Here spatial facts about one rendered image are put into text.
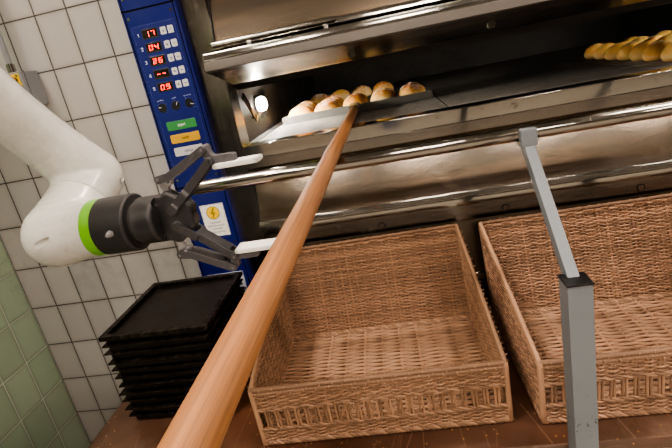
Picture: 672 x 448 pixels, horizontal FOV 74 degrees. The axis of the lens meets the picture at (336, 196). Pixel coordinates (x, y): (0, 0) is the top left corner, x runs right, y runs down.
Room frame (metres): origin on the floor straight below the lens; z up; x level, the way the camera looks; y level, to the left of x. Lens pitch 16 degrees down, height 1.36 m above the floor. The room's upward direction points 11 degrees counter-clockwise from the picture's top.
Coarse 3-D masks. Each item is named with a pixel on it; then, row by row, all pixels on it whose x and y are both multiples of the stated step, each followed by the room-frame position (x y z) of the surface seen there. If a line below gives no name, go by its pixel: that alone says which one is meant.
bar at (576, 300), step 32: (512, 128) 0.86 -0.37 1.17; (544, 128) 0.85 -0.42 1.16; (576, 128) 0.84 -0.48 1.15; (352, 160) 0.91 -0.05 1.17; (384, 160) 0.90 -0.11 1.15; (544, 192) 0.77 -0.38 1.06; (576, 288) 0.63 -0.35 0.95; (576, 320) 0.63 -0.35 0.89; (576, 352) 0.63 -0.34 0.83; (576, 384) 0.63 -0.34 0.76; (576, 416) 0.63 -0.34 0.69
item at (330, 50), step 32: (512, 0) 1.07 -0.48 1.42; (544, 0) 1.06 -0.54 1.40; (576, 0) 1.09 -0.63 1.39; (608, 0) 1.14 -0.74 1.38; (640, 0) 1.18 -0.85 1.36; (352, 32) 1.13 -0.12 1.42; (384, 32) 1.11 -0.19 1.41; (416, 32) 1.14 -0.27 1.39; (448, 32) 1.19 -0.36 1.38; (480, 32) 1.24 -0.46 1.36; (224, 64) 1.18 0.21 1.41; (256, 64) 1.19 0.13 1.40; (288, 64) 1.24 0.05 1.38; (320, 64) 1.30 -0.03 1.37
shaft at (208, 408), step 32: (320, 160) 0.79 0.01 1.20; (320, 192) 0.61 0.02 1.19; (288, 224) 0.47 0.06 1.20; (288, 256) 0.40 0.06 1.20; (256, 288) 0.33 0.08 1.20; (256, 320) 0.29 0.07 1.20; (224, 352) 0.25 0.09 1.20; (256, 352) 0.27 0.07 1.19; (224, 384) 0.23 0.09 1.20; (192, 416) 0.20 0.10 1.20; (224, 416) 0.21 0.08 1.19
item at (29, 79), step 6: (12, 72) 1.36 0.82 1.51; (18, 72) 1.35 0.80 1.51; (24, 72) 1.37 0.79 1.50; (30, 72) 1.39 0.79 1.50; (36, 72) 1.41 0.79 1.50; (18, 78) 1.35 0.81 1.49; (24, 78) 1.36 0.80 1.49; (30, 78) 1.38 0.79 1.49; (36, 78) 1.40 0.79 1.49; (24, 84) 1.35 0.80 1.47; (30, 84) 1.37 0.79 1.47; (36, 84) 1.39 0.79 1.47; (30, 90) 1.36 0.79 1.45; (36, 90) 1.38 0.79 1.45; (42, 90) 1.41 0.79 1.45; (36, 96) 1.38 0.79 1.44; (42, 96) 1.40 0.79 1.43; (42, 102) 1.39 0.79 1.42; (48, 102) 1.42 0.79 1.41
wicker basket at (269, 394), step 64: (320, 256) 1.26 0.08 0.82; (384, 256) 1.22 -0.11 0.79; (448, 256) 1.19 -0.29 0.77; (320, 320) 1.21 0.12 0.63; (384, 320) 1.18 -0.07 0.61; (448, 320) 1.15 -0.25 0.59; (256, 384) 0.87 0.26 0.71; (320, 384) 0.80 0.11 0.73; (384, 384) 0.79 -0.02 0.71; (448, 384) 0.77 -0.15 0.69
